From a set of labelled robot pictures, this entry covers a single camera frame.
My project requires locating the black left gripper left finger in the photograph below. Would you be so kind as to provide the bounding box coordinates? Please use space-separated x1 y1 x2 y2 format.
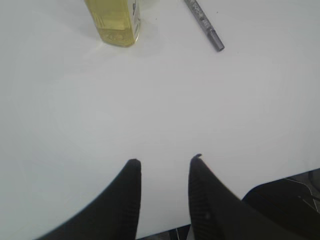
40 159 142 240

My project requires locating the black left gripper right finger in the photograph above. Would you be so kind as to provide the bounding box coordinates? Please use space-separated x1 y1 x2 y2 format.
188 153 301 240

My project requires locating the grey marker pen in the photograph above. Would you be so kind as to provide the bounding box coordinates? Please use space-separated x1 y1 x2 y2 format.
184 0 225 52

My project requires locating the yellow tea bottle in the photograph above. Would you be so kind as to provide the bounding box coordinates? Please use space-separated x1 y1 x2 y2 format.
85 0 141 47

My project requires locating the black chair under table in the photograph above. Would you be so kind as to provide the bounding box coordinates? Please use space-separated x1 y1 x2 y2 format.
242 179 320 240

